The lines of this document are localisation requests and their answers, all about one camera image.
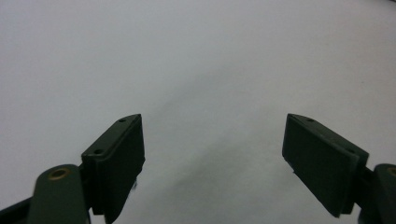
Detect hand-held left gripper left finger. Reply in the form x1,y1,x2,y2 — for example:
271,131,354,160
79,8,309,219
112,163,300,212
80,113,147,224

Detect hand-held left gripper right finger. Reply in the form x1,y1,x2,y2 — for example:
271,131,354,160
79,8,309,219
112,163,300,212
281,113,370,218

